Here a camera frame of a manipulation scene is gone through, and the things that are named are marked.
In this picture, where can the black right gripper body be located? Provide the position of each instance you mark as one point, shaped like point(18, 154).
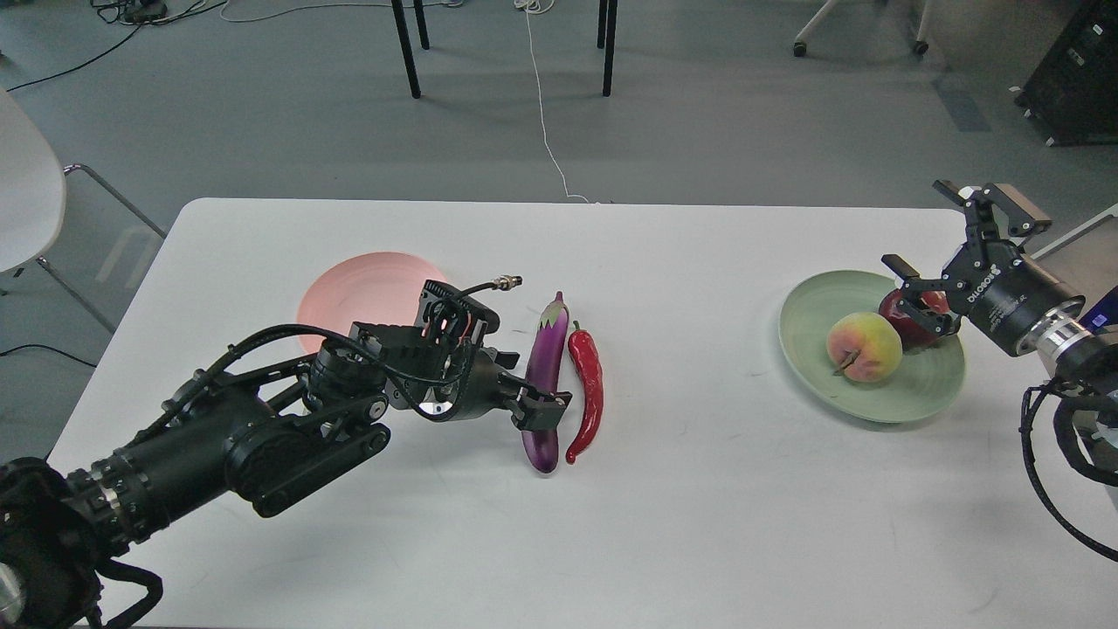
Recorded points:
point(1006, 294)

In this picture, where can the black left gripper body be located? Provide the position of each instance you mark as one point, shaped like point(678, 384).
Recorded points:
point(470, 397)

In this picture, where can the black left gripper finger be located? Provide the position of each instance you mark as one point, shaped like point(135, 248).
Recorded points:
point(494, 363)
point(533, 410)

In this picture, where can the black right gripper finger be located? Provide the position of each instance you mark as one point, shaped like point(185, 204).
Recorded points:
point(995, 214)
point(913, 288)

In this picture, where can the red pomegranate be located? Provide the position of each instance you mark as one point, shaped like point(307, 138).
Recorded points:
point(912, 335)

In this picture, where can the purple eggplant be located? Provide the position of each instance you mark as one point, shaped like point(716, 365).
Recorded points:
point(544, 365)

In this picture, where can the red chili pepper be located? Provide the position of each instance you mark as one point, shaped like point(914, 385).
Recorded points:
point(585, 356)

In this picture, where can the yellow pink peach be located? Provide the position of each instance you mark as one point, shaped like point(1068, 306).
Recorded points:
point(864, 347)

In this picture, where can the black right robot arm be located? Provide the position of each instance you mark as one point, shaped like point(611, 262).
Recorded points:
point(1084, 382)

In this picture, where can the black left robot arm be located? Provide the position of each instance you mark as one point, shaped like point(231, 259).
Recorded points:
point(274, 419)

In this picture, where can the black equipment cabinet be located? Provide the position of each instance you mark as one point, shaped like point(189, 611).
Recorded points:
point(1072, 94)

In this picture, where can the pink plate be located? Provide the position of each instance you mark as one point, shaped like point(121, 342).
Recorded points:
point(382, 288)

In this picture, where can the black table legs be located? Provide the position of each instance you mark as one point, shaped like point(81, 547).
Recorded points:
point(607, 30)

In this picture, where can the white chair left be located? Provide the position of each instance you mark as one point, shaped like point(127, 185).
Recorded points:
point(33, 200)

